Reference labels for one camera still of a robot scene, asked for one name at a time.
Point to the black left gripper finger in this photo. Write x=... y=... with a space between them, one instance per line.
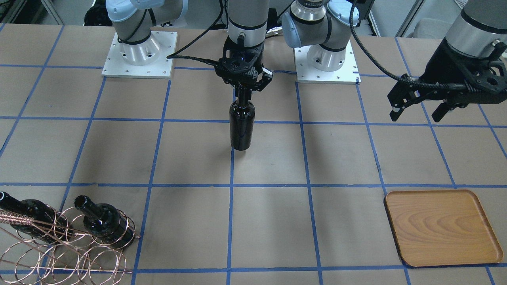
x=442 y=110
x=402 y=96

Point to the copper wire bottle basket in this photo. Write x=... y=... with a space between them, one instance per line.
x=75 y=258

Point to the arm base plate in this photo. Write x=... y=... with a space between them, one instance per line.
x=143 y=61
x=314 y=64

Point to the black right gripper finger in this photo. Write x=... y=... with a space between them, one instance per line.
x=266 y=78

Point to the dark glass wine bottle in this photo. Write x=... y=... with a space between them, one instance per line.
x=241 y=118

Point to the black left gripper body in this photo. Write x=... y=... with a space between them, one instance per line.
x=443 y=65

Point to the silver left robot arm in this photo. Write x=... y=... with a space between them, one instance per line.
x=472 y=30

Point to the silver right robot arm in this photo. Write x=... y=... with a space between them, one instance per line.
x=134 y=19

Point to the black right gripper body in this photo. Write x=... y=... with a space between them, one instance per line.
x=264 y=81

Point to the wooden tray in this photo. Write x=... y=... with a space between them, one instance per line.
x=441 y=228

